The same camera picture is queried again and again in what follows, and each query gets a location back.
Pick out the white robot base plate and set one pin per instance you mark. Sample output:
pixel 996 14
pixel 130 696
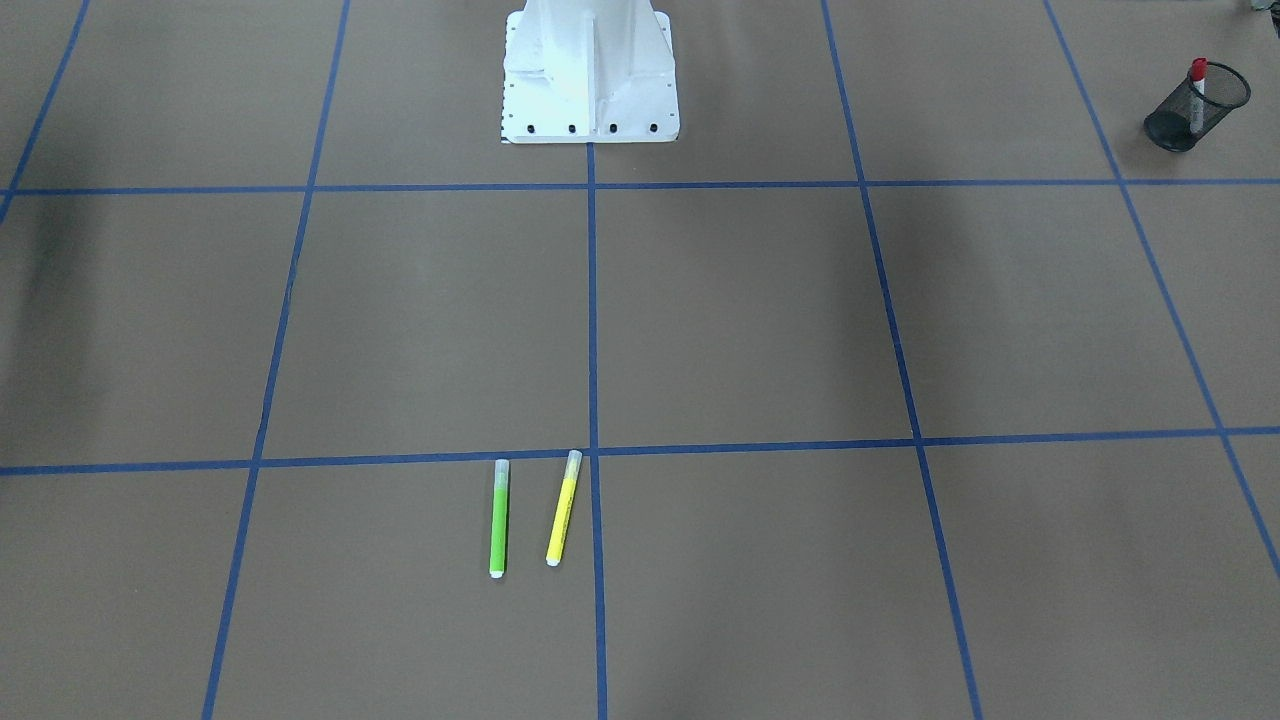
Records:
pixel 589 72

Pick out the yellow highlighter pen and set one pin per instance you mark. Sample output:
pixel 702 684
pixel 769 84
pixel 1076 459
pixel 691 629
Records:
pixel 564 507

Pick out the green highlighter pen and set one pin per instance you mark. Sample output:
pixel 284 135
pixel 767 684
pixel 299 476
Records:
pixel 499 520

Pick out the red white marker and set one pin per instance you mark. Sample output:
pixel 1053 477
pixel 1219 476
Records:
pixel 1197 103

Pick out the brown paper table mat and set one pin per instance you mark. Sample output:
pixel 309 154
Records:
pixel 912 380

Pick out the black mesh pen cup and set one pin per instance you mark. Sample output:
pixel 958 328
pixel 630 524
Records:
pixel 1208 92

